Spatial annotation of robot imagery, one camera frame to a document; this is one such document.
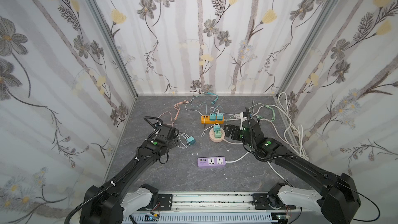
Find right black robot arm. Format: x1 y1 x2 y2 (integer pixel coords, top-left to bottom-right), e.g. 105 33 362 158
224 110 363 224

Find teal charging cable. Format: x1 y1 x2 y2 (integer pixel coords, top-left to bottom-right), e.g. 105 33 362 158
186 92 220 114

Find purple power strip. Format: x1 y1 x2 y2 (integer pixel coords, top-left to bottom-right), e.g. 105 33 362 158
197 157 226 168

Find round pink power socket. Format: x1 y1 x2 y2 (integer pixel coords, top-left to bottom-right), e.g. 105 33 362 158
209 129 225 143

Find white power strip cords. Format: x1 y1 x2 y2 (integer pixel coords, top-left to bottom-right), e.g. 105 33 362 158
222 92 310 187

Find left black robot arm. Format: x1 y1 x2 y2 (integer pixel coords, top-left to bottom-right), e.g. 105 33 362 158
64 116 179 224

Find white USB cable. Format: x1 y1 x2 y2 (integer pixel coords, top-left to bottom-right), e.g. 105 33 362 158
225 100 256 121

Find light green charger adapter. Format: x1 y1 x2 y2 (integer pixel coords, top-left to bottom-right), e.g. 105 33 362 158
214 131 223 139

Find teal charger adapter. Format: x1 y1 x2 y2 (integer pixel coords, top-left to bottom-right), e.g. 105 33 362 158
216 113 224 121
213 124 221 132
209 113 217 121
187 136 196 146

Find light green charging cable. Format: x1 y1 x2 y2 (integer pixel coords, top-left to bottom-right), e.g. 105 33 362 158
222 104 277 131

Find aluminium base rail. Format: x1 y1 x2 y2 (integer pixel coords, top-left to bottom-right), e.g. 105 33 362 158
80 191 340 224

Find pink multi-head charging cable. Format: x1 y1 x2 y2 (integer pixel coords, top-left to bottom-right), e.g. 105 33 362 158
156 99 190 128

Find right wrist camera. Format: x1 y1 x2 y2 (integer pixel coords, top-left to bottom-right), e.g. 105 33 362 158
239 112 247 130

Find orange power strip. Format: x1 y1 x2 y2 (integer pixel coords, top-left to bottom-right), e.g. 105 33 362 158
201 115 225 124

